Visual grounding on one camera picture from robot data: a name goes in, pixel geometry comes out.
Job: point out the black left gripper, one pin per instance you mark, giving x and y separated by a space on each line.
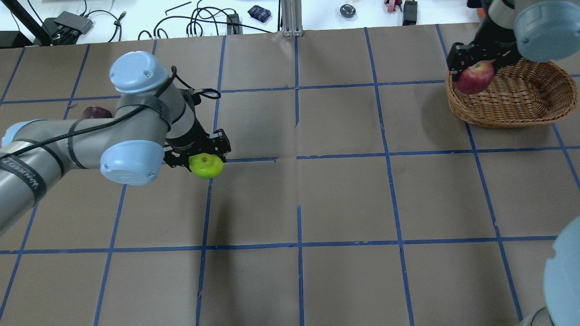
190 139

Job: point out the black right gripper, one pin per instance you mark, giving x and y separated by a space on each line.
502 54

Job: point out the green apple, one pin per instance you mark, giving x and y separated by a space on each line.
205 166

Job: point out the red yellow apple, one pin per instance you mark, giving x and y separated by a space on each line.
476 78

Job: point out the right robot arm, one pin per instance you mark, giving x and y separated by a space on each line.
536 30

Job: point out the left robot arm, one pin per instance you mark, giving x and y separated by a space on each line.
154 122

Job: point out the wicker basket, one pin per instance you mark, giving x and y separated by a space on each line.
523 95

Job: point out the black power adapter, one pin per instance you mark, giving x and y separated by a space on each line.
410 12

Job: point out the dark red apple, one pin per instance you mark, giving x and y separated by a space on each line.
96 112

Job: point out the dark blue small pouch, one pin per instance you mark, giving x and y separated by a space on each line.
259 13

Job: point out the grey usb hub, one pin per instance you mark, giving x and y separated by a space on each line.
66 28

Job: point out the black monitor stand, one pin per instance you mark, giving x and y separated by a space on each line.
28 21

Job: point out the aluminium frame post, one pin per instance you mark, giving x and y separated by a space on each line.
291 18

